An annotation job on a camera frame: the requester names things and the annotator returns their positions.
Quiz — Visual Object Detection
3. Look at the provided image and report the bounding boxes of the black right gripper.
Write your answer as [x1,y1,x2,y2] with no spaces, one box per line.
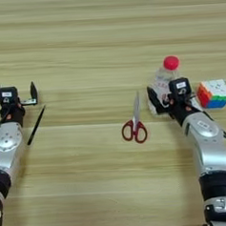
[146,82,204,130]

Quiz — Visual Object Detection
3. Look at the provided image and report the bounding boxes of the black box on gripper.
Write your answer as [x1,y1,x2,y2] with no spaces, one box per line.
[0,85,20,106]
[168,76,193,99]

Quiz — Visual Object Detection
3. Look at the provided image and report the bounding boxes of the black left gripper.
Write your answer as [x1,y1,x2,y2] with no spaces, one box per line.
[0,80,41,129]

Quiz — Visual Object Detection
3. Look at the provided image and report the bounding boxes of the black pen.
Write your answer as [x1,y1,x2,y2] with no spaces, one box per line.
[24,104,50,147]

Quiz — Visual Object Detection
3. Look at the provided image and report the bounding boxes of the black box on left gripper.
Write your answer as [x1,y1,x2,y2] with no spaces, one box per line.
[0,85,20,106]

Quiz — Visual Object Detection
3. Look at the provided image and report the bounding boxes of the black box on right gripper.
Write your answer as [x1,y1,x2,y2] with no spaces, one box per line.
[168,76,193,99]

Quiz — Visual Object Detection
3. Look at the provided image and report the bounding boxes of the red handled scissors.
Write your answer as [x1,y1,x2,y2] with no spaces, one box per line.
[118,90,150,146]

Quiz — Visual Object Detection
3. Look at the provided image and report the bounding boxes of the colourful puzzle cube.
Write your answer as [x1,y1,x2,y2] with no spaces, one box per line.
[196,78,226,111]

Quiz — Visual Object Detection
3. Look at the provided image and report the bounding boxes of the clear bottle with red cap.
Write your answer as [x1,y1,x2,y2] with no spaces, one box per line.
[145,54,185,117]

